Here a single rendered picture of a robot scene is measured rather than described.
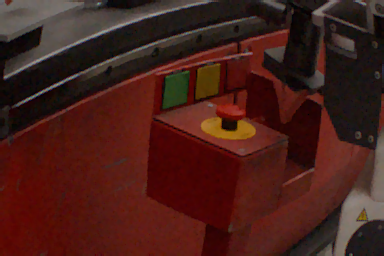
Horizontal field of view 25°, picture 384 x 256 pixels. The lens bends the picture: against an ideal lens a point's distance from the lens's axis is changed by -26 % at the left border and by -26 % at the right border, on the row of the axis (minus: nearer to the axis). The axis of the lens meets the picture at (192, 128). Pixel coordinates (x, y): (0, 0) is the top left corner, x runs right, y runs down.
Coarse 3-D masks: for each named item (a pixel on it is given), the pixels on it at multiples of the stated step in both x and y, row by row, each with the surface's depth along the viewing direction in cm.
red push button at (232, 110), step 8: (224, 104) 145; (232, 104) 145; (216, 112) 144; (224, 112) 143; (232, 112) 143; (240, 112) 143; (224, 120) 144; (232, 120) 143; (224, 128) 144; (232, 128) 144
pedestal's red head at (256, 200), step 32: (192, 64) 150; (224, 64) 154; (160, 96) 146; (192, 96) 151; (256, 96) 160; (160, 128) 146; (192, 128) 144; (256, 128) 146; (288, 128) 156; (320, 128) 151; (160, 160) 147; (192, 160) 143; (224, 160) 139; (256, 160) 140; (288, 160) 156; (160, 192) 149; (192, 192) 145; (224, 192) 141; (256, 192) 143; (288, 192) 150; (224, 224) 142
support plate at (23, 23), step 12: (24, 0) 129; (36, 0) 128; (48, 0) 127; (60, 0) 126; (0, 12) 123; (12, 12) 122; (24, 12) 121; (36, 12) 120; (48, 12) 119; (60, 12) 119; (72, 12) 122; (0, 24) 115; (12, 24) 115; (24, 24) 114; (36, 24) 115; (0, 36) 111; (12, 36) 110
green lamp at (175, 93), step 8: (184, 72) 148; (168, 80) 146; (176, 80) 147; (184, 80) 149; (168, 88) 147; (176, 88) 148; (184, 88) 149; (168, 96) 147; (176, 96) 148; (184, 96) 150; (168, 104) 148; (176, 104) 149
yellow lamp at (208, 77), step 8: (200, 72) 150; (208, 72) 152; (216, 72) 153; (200, 80) 151; (208, 80) 152; (216, 80) 154; (200, 88) 152; (208, 88) 153; (216, 88) 154; (200, 96) 152
